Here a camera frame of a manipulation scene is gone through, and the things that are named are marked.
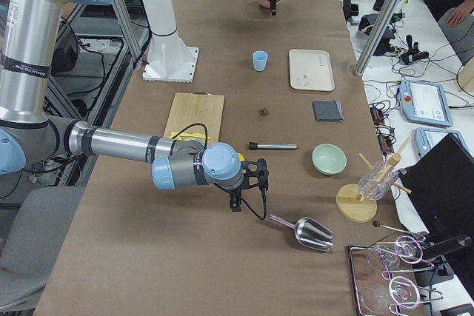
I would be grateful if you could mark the light blue plastic cup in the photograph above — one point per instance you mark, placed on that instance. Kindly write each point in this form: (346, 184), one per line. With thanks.
(260, 58)

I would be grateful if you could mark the steel ice scoop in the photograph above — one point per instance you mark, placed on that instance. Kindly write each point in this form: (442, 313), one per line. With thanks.
(309, 233)

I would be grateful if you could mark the steel muddler black tip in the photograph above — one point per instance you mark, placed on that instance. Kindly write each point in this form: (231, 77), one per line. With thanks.
(271, 146)

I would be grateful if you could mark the red strawberry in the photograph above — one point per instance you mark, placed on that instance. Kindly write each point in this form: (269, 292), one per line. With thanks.
(263, 111)

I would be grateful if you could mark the cream rabbit tray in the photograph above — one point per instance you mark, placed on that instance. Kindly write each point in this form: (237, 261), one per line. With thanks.
(311, 70)

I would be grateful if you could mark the mint green bowl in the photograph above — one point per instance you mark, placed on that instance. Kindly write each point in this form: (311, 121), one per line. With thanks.
(328, 159)

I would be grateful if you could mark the yellow plastic knife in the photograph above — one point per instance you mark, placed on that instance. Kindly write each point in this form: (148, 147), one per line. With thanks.
(186, 136)

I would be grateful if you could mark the bamboo cutting board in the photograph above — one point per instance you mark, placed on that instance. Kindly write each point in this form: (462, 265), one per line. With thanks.
(191, 108)

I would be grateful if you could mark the wooden mug tree stand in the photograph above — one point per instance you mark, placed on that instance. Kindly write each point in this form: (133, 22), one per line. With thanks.
(357, 202)

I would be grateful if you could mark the grey folded cloth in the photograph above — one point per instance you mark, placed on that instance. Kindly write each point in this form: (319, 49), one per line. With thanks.
(329, 111)

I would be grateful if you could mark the clear glass on stand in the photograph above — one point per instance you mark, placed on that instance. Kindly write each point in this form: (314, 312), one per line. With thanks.
(377, 181)

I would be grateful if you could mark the wine glass rack tray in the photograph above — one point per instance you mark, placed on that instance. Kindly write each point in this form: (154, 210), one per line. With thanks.
(383, 277)

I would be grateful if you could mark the blue teach pendant near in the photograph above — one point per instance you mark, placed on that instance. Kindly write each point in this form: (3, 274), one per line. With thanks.
(426, 138)

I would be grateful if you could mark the blue teach pendant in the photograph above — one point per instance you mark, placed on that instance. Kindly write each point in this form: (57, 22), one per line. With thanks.
(426, 138)
(425, 103)

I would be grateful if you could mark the blue teach pendant far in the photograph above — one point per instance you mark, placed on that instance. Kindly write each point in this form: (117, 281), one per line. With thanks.
(425, 103)

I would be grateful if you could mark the black laptop monitor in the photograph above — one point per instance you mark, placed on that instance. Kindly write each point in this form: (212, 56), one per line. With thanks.
(442, 188)

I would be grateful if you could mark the grey office chair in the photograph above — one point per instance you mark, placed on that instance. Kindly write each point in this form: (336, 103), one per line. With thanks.
(33, 244)

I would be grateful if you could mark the aluminium frame post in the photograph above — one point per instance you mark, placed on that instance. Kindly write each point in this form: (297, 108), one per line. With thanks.
(375, 36)

